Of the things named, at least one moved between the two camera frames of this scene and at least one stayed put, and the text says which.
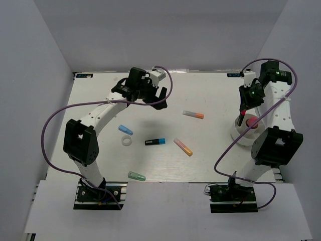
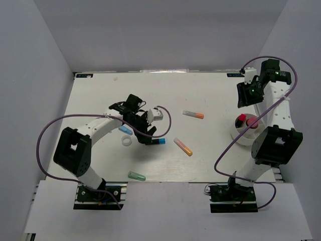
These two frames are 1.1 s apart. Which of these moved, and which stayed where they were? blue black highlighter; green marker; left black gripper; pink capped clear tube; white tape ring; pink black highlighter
Moved: left black gripper; pink black highlighter
Stayed: blue black highlighter; green marker; white tape ring; pink capped clear tube
